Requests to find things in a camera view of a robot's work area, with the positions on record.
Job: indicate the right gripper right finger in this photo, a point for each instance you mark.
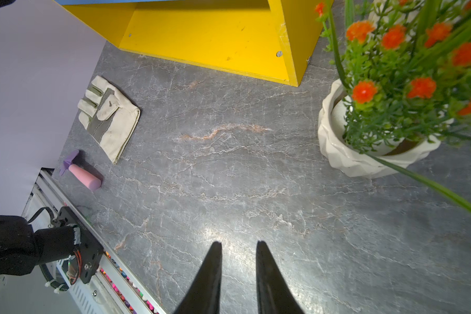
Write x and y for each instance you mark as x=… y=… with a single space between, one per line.
x=273 y=294

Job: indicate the beige garden glove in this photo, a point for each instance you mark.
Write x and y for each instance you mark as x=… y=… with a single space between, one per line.
x=108 y=116

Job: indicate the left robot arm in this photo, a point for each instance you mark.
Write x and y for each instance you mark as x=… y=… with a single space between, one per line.
x=22 y=248

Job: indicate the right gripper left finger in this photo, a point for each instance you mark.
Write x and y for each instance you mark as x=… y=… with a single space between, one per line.
x=205 y=291

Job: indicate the orange flower pot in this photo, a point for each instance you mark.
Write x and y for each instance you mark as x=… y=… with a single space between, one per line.
x=403 y=87

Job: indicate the purple pink garden trowel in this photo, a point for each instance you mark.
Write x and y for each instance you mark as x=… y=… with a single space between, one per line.
x=89 y=180

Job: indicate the yellow rack with coloured shelves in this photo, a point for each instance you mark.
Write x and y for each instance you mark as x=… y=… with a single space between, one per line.
x=268 y=40

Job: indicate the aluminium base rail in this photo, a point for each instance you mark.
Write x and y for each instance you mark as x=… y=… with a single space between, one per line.
x=94 y=276

